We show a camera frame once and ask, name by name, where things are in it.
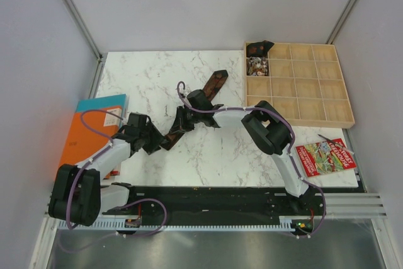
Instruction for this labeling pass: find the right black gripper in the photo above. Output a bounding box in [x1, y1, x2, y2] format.
[169, 106, 202, 135]

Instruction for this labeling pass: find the brown red patterned tie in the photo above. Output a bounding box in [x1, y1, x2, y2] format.
[161, 70, 228, 151]

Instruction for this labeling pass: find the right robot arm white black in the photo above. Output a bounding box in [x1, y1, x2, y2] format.
[168, 89, 314, 215]

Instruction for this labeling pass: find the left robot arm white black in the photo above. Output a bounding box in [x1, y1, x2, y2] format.
[48, 114, 165, 229]

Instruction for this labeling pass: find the teal folder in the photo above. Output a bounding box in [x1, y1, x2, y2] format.
[76, 94, 129, 113]

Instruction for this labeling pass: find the orange folder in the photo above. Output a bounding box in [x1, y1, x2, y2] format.
[59, 111, 121, 166]

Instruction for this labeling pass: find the rolled colourful tie in tray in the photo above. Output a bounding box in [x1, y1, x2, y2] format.
[246, 57, 269, 76]

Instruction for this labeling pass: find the rolled dark tie in tray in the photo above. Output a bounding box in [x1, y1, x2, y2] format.
[246, 40, 275, 58]

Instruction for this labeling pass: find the wooden compartment tray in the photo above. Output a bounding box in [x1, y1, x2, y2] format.
[244, 42, 355, 129]

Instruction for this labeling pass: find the red treehouse book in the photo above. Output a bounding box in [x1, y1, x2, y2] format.
[295, 138, 357, 178]

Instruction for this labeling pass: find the pen on red book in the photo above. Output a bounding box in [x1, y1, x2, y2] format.
[317, 134, 355, 155]

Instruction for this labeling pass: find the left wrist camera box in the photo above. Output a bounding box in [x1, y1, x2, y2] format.
[127, 112, 149, 129]

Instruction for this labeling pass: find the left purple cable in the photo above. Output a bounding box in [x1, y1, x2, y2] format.
[56, 108, 168, 253]

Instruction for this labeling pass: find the purple cable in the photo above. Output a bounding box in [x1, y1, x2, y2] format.
[176, 80, 327, 240]
[56, 108, 168, 253]

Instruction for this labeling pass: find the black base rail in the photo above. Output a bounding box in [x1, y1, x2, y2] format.
[100, 182, 327, 227]

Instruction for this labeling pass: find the white slotted cable duct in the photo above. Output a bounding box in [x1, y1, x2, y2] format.
[94, 217, 298, 231]

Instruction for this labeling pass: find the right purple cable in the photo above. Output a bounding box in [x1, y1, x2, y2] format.
[176, 80, 327, 240]

